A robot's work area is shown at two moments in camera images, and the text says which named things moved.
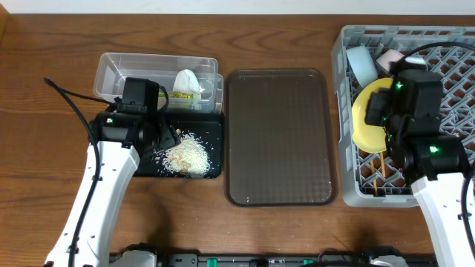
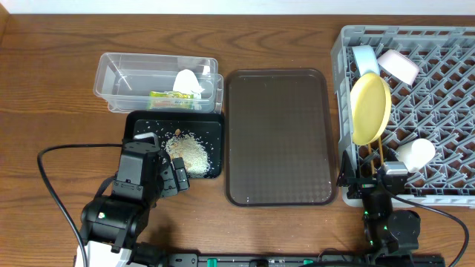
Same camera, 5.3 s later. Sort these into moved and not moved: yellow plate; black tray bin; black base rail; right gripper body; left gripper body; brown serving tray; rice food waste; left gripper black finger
Moved: left gripper body; yellow plate; right gripper body; left gripper black finger
Not moved: black base rail; brown serving tray; rice food waste; black tray bin
